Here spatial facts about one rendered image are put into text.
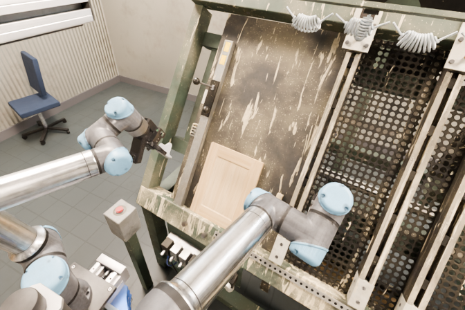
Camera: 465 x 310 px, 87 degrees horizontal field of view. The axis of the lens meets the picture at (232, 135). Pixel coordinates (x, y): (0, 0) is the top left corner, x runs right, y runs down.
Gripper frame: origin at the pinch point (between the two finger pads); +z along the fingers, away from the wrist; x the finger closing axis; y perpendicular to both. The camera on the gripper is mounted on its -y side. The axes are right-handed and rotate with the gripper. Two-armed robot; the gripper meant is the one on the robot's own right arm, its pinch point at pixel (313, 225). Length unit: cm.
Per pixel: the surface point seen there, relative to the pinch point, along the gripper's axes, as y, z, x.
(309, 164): 27.1, 12.7, 7.0
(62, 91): 79, 160, 369
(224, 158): 21, 26, 49
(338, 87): 58, -5, 5
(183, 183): 2, 35, 68
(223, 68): 60, 3, 63
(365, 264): -2.5, 25.3, -24.9
